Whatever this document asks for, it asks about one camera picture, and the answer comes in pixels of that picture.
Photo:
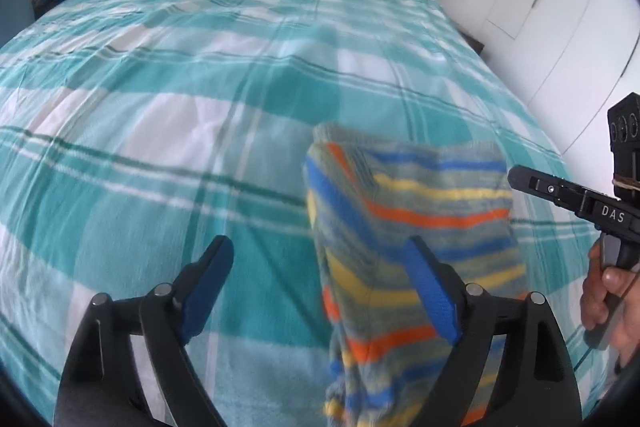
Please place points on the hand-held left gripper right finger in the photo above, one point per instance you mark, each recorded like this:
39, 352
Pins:
432, 294

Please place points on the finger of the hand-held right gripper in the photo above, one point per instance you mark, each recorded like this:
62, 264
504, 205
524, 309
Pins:
542, 186

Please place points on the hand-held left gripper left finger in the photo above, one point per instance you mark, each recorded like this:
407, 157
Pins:
205, 287

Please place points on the striped knitted sweater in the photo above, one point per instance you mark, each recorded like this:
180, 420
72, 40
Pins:
400, 257

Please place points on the person's right hand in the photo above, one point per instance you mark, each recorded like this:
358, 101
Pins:
607, 302

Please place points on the white wardrobe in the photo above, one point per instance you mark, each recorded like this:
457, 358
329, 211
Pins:
555, 7

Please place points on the teal plaid blanket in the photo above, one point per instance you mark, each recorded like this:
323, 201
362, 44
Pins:
200, 107

